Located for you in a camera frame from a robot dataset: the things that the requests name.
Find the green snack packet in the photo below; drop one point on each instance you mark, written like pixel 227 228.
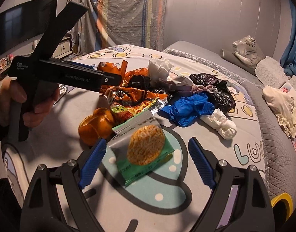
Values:
pixel 143 149

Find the grey fuzzy pillow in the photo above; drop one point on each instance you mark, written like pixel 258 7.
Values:
pixel 271 70

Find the baby doll in blanket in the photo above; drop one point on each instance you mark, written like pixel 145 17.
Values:
pixel 283 108

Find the person's left hand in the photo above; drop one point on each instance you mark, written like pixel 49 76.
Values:
pixel 41 108

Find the grey hanging cloth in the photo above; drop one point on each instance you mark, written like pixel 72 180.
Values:
pixel 76 17

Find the large black plastic bag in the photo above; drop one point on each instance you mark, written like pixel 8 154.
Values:
pixel 220 94

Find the orange peel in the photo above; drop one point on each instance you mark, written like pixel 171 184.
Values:
pixel 96 125

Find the black wall television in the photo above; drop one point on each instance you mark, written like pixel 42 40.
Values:
pixel 19 26

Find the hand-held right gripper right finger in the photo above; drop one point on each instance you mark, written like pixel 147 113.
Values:
pixel 201 164

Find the grey bolster pillow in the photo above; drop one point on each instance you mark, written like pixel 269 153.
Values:
pixel 231 58

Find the round decorative plate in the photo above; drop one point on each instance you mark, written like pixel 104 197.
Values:
pixel 2 63

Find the white plastic bag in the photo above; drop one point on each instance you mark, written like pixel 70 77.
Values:
pixel 160 70

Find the blue curtain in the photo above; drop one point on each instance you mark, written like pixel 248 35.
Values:
pixel 293 48

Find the small black plastic bag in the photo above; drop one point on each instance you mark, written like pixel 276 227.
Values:
pixel 139 81

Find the cartoon printed blanket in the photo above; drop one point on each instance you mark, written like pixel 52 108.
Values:
pixel 162 205

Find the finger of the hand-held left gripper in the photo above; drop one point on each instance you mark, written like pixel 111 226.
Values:
pixel 111 79
pixel 85 67

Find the orange snack bag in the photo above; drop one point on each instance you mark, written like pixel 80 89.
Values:
pixel 109 68

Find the wrapped tiger plush toy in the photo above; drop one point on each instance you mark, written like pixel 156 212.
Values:
pixel 248 50

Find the grey quilted bed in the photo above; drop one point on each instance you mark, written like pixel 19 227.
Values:
pixel 266 135

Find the orange black striped wrapper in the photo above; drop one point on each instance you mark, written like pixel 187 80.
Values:
pixel 128 95

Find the orange plastic wrapper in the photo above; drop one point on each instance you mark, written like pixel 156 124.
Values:
pixel 135 73

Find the foil noodle seasoning packet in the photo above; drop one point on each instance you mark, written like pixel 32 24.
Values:
pixel 138 107

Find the white television cabinet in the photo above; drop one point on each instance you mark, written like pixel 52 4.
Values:
pixel 63 47

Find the yellow tape roll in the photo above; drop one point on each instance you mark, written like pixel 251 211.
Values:
pixel 282 198

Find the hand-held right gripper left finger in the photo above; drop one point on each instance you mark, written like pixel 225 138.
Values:
pixel 93 164

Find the striped hanging bed sheet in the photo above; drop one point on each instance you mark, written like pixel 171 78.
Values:
pixel 128 14

